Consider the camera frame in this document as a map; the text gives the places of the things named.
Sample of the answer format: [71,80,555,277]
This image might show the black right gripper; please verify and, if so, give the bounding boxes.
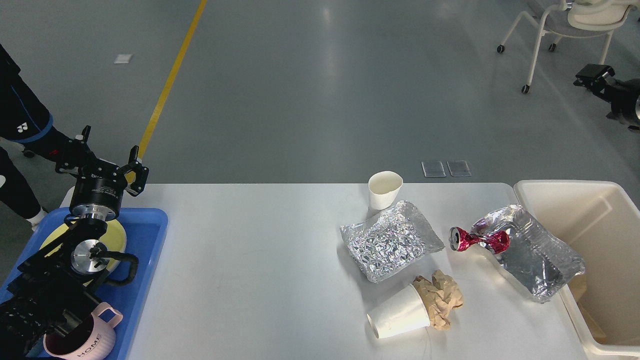
[573,64,640,132]

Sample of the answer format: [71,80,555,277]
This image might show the beige plastic bin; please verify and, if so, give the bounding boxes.
[514,180,640,360]

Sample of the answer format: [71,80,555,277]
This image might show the white office chair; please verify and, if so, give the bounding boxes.
[496,0,639,94]

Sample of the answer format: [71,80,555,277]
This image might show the pink HOME mug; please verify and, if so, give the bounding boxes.
[43,301,124,360]

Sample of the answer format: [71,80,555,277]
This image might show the clear floor plate left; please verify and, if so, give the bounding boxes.
[422,161,447,178]

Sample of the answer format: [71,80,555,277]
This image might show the blue plastic tray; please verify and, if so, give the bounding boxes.
[0,208,169,360]

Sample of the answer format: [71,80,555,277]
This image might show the crushed red soda can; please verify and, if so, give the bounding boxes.
[449,227,511,255]

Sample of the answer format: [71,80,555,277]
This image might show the silver foil bag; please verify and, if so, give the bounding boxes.
[339,200,445,283]
[470,204,586,304]

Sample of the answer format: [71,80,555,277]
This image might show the yellow plastic plate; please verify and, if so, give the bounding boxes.
[62,219,127,276]

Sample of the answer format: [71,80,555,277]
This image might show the white floor marker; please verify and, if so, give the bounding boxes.
[113,54,133,65]

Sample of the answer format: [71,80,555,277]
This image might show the pink white plate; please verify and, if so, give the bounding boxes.
[104,238,127,272]

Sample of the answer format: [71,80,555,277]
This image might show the brown paper sheet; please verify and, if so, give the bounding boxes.
[567,275,608,346]

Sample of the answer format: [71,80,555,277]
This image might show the crumpled brown paper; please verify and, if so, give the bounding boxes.
[411,269,464,331]

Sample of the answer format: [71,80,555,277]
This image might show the lying white paper cup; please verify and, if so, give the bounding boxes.
[366,284,431,339]

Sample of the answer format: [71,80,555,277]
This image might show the white paper cup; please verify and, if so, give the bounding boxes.
[366,284,431,339]
[367,170,403,211]

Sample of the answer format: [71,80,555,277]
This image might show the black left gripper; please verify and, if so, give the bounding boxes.
[55,125,150,222]

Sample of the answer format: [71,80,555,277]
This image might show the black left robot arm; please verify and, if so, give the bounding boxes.
[0,126,149,360]

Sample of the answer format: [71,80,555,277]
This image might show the clear floor plate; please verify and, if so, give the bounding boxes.
[446,160,472,177]
[422,161,447,178]

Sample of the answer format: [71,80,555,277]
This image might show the clear floor plate right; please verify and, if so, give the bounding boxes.
[446,160,472,177]

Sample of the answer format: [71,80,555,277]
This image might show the person in black jacket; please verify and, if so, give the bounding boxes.
[0,47,68,231]

